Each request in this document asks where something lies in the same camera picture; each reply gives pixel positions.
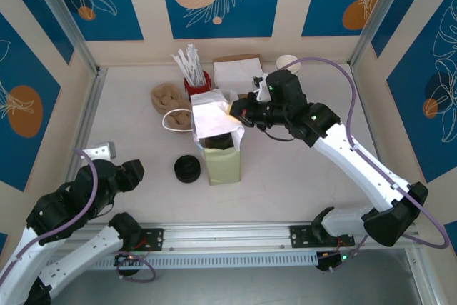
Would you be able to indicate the black plastic coffee lid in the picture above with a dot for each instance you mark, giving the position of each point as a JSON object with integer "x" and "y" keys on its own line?
{"x": 221, "y": 142}

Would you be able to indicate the printed paper takeout bag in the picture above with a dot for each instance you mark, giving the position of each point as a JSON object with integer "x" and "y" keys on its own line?
{"x": 223, "y": 169}

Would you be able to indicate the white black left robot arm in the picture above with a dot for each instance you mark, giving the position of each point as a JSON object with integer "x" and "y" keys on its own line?
{"x": 82, "y": 258}

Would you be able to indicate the stack of paper cups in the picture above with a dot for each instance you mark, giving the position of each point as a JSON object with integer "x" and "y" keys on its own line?
{"x": 285, "y": 62}

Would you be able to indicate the red stirrer holder cup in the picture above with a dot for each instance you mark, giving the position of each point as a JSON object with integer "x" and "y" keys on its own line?
{"x": 196, "y": 87}

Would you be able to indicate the bundle of wrapped white stirrers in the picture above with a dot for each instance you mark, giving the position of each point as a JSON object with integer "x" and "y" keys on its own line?
{"x": 191, "y": 65}

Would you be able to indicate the stack of beige cup carriers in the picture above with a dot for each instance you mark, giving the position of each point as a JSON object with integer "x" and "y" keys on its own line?
{"x": 164, "y": 99}

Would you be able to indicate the black control board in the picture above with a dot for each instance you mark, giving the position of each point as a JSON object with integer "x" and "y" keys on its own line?
{"x": 125, "y": 260}
{"x": 333, "y": 260}

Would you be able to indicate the aluminium side rail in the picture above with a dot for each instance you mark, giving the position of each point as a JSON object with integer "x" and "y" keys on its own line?
{"x": 91, "y": 105}

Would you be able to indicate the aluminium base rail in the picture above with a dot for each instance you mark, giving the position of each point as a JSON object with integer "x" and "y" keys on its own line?
{"x": 221, "y": 235}

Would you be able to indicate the aluminium frame post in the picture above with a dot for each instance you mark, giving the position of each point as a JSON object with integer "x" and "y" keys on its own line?
{"x": 64, "y": 15}
{"x": 382, "y": 8}

